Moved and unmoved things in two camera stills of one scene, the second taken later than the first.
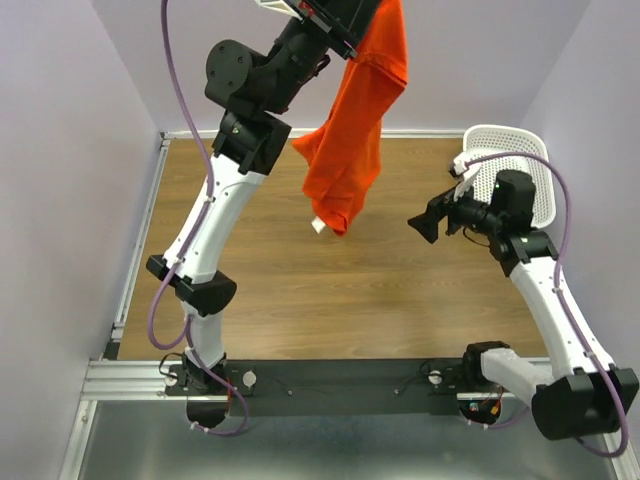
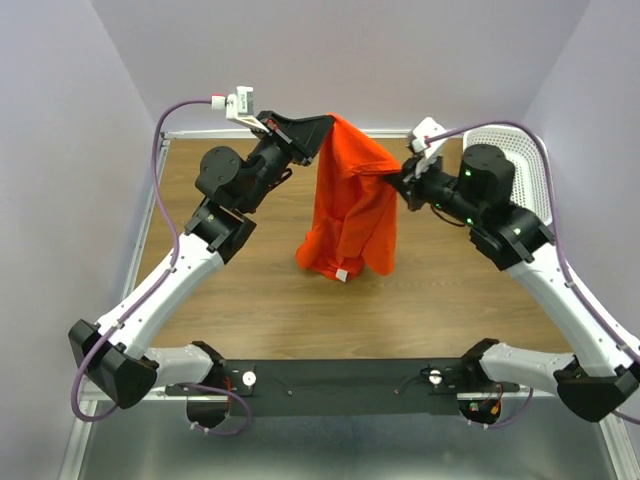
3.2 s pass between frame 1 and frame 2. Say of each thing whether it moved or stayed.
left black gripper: moved
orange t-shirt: moved
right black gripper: moved
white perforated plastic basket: stayed
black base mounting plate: stayed
